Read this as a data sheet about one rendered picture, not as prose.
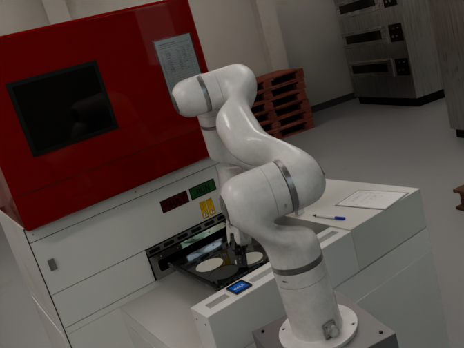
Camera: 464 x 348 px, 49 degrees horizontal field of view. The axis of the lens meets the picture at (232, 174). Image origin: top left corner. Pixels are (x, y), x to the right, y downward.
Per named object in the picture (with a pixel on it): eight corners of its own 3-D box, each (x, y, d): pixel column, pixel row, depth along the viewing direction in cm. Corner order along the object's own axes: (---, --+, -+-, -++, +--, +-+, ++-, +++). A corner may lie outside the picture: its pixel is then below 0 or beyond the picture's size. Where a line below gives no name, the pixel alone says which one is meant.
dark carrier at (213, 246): (171, 264, 192) (170, 262, 192) (243, 226, 209) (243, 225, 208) (219, 286, 163) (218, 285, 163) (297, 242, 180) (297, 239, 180)
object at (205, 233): (155, 279, 194) (148, 257, 192) (246, 232, 215) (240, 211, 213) (157, 280, 192) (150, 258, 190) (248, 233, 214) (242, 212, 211)
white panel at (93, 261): (64, 332, 179) (23, 229, 169) (247, 235, 218) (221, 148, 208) (67, 335, 176) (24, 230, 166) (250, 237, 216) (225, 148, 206)
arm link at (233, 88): (267, 234, 111) (333, 207, 114) (262, 199, 102) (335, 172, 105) (195, 102, 144) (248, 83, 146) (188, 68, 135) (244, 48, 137)
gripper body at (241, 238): (239, 212, 166) (244, 246, 165) (250, 210, 175) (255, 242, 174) (218, 214, 169) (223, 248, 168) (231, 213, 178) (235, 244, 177)
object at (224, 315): (204, 350, 144) (189, 307, 141) (339, 264, 171) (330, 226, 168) (221, 362, 137) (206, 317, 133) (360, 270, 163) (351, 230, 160)
